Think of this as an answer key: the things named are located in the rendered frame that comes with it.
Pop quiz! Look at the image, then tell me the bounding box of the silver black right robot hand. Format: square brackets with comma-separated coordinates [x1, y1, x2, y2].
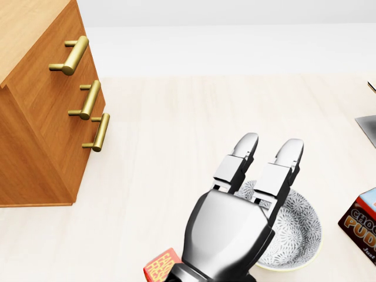
[178, 132, 304, 282]

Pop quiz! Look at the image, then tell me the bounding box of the black white patterned bowl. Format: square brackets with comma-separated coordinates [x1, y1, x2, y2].
[234, 179, 323, 271]

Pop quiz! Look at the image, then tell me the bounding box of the small wooden drawer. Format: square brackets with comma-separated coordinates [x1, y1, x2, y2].
[59, 91, 107, 206]

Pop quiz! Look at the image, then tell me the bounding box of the medium wooden drawer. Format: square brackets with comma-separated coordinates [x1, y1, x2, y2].
[36, 52, 104, 183]

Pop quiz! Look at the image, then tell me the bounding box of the wooden cabinet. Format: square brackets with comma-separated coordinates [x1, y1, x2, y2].
[0, 0, 107, 209]

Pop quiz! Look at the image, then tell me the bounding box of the large wooden drawer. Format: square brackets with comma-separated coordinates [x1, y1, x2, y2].
[5, 0, 94, 143]

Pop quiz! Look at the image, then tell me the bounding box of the red yellow printed food box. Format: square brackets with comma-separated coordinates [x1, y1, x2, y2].
[143, 247, 183, 282]

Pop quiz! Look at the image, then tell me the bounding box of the brown chocolate pudding box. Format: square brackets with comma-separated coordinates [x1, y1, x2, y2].
[337, 187, 376, 260]

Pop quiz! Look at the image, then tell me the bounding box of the grey flat object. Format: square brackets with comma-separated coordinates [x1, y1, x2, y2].
[354, 115, 376, 147]

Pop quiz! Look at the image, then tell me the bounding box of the small brass drawer handle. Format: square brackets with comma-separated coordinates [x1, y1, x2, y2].
[82, 113, 111, 153]

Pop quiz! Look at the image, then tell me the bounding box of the medium brass drawer handle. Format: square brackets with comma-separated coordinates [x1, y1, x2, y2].
[68, 79, 102, 120]

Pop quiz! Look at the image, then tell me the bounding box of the large brass drawer handle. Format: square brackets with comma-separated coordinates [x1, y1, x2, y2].
[48, 35, 90, 76]

